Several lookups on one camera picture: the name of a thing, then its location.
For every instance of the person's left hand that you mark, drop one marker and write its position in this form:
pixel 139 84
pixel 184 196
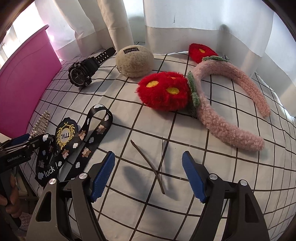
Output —
pixel 14 207

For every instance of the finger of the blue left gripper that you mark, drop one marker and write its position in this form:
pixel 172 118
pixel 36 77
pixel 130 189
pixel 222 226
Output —
pixel 15 141
pixel 32 143

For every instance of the white grid bed sheet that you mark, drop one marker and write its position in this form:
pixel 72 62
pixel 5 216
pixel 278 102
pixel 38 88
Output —
pixel 132 206

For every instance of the beige plush round pouch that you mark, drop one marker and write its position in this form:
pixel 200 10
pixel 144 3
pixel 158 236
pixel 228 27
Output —
pixel 134 61

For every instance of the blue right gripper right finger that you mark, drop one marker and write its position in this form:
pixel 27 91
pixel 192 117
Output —
pixel 194 173

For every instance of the pink storage box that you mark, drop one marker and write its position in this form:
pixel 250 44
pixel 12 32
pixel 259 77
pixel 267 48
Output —
pixel 24 78

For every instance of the black digital wrist watch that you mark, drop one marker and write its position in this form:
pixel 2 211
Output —
pixel 80 73

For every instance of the pink fluffy flower headband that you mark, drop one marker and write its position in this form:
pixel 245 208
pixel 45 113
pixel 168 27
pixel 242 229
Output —
pixel 171 91

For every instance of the pearl hair claw clip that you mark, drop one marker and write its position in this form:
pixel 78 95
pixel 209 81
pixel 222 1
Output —
pixel 41 125

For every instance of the white curtain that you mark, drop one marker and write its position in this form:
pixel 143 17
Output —
pixel 250 33

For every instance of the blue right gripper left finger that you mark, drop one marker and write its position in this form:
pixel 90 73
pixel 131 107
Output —
pixel 99 174

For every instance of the brown thin hair clip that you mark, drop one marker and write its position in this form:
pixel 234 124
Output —
pixel 152 165

